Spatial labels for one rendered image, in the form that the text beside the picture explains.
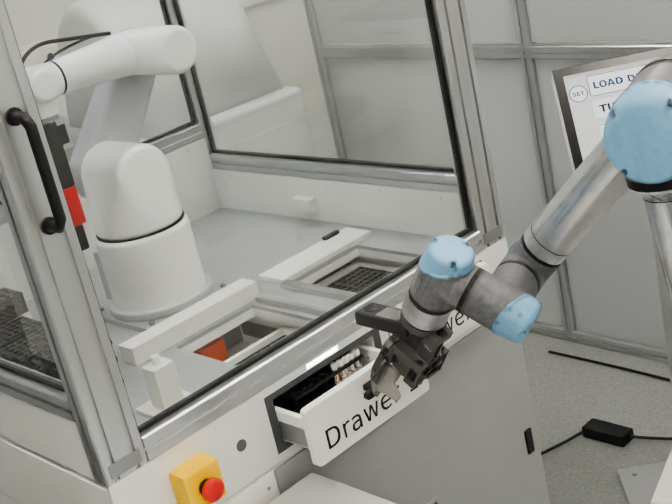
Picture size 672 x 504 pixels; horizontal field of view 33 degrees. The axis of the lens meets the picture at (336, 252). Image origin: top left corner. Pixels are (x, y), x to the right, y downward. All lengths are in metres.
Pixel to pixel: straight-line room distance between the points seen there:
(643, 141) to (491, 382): 1.07
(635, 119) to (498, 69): 2.34
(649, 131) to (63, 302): 0.86
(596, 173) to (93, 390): 0.81
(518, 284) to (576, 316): 2.25
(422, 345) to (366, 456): 0.43
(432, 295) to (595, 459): 1.71
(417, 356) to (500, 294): 0.21
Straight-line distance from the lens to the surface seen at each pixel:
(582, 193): 1.72
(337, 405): 1.96
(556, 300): 4.01
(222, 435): 1.95
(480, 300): 1.71
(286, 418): 2.00
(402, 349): 1.84
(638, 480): 3.21
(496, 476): 2.53
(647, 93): 1.48
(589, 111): 2.60
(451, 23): 2.25
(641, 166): 1.49
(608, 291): 3.85
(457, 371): 2.35
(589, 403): 3.65
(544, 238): 1.77
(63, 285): 1.72
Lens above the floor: 1.82
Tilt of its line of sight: 20 degrees down
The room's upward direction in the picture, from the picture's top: 13 degrees counter-clockwise
